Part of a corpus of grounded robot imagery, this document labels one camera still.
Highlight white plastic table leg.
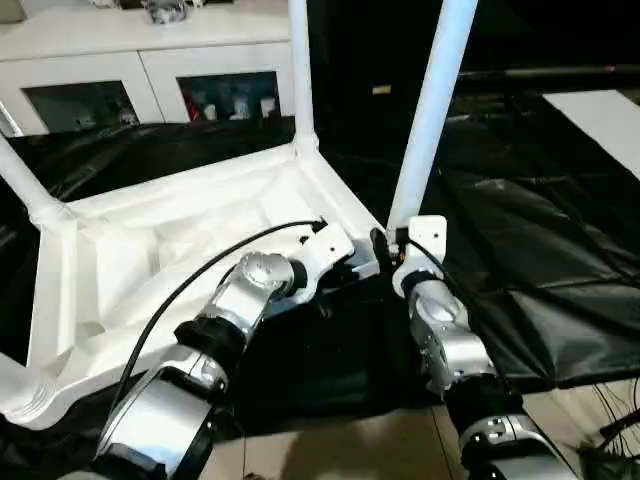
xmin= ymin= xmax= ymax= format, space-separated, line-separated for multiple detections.
xmin=385 ymin=0 xmax=480 ymax=239
xmin=287 ymin=0 xmax=321 ymax=154
xmin=0 ymin=130 xmax=69 ymax=227
xmin=0 ymin=352 xmax=46 ymax=416

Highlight white plastic table top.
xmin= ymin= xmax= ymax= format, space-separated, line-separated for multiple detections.
xmin=0 ymin=140 xmax=397 ymax=431

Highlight black mat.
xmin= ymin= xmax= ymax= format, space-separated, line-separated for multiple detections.
xmin=0 ymin=90 xmax=640 ymax=471

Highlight white flat board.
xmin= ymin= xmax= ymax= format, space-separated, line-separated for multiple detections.
xmin=541 ymin=90 xmax=640 ymax=183

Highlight small grey toy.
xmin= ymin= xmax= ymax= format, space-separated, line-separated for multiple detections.
xmin=147 ymin=0 xmax=191 ymax=26

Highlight white cabinet with glass doors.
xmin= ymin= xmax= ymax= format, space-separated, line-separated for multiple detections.
xmin=0 ymin=0 xmax=301 ymax=137

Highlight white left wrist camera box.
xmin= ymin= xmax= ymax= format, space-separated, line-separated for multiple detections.
xmin=294 ymin=221 xmax=357 ymax=302

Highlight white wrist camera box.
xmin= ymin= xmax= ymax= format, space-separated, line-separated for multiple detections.
xmin=391 ymin=215 xmax=449 ymax=300
xmin=294 ymin=221 xmax=357 ymax=302

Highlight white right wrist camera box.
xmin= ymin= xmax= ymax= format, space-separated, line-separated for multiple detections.
xmin=391 ymin=215 xmax=449 ymax=300

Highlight black metal rail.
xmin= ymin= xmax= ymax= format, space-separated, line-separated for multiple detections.
xmin=455 ymin=65 xmax=640 ymax=84

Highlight thin black floor cables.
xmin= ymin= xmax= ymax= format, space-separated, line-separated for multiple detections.
xmin=578 ymin=378 xmax=640 ymax=480

